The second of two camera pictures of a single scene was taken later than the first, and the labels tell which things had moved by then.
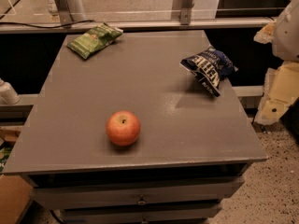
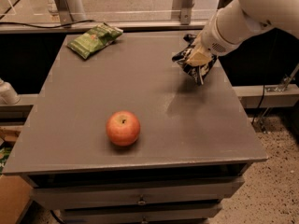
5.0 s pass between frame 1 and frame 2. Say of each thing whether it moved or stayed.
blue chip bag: moved
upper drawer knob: stayed
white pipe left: stayed
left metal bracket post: stayed
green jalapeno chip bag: stayed
